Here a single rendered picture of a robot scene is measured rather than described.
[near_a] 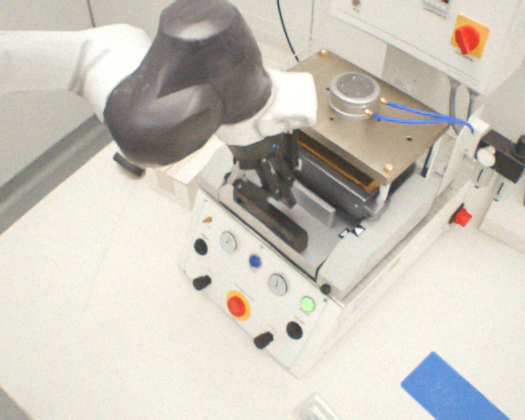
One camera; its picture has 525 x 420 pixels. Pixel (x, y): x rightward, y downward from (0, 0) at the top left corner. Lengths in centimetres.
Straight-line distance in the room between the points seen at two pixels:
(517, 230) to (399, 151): 48
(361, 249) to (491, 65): 34
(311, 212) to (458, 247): 42
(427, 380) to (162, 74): 72
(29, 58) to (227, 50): 19
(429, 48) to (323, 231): 34
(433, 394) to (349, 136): 49
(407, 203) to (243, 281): 31
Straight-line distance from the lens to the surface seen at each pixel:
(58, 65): 55
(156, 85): 48
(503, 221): 117
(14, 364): 105
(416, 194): 86
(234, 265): 92
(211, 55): 48
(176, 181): 108
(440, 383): 98
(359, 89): 79
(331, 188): 80
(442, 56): 85
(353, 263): 77
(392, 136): 78
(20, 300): 111
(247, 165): 66
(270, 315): 90
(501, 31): 78
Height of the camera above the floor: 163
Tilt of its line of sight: 51 degrees down
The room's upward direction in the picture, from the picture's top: straight up
